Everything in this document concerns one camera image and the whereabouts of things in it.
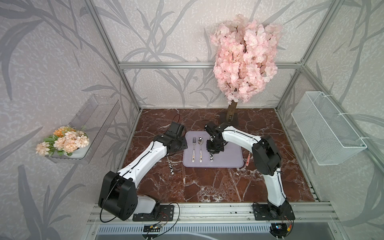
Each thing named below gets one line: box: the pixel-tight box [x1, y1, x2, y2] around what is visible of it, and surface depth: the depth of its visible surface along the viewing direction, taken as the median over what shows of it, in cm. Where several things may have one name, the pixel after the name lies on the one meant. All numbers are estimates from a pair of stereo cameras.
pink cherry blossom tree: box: [210, 13, 283, 122], surface depth 71 cm
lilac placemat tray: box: [182, 130, 244, 169], surface depth 93 cm
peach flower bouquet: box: [35, 125, 90, 157], surface depth 50 cm
